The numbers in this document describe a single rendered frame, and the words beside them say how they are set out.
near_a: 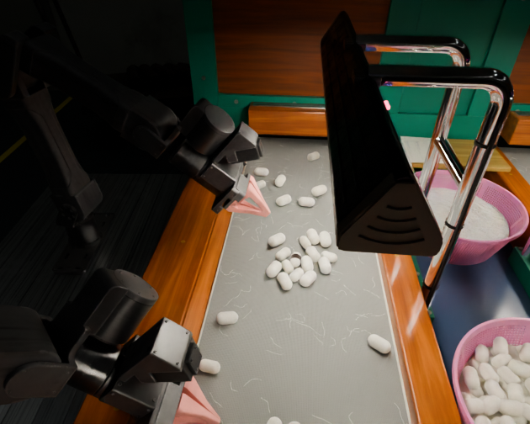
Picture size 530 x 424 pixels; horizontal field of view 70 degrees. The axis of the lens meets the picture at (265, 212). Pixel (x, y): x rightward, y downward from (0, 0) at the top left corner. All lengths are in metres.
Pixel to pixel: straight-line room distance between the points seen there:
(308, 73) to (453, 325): 0.69
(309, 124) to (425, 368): 0.67
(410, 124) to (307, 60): 0.33
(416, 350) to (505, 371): 0.13
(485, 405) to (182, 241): 0.54
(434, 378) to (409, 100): 0.74
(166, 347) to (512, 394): 0.47
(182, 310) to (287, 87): 0.68
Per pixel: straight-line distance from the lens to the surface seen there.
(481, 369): 0.67
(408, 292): 0.68
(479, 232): 0.92
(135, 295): 0.43
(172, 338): 0.41
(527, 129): 1.18
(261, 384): 0.58
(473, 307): 0.84
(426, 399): 0.58
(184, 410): 0.49
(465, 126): 1.19
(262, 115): 1.04
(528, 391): 0.70
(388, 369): 0.62
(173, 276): 0.68
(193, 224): 0.78
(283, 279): 0.67
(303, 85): 1.08
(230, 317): 0.62
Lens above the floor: 1.25
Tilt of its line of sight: 37 degrees down
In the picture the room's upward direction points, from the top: straight up
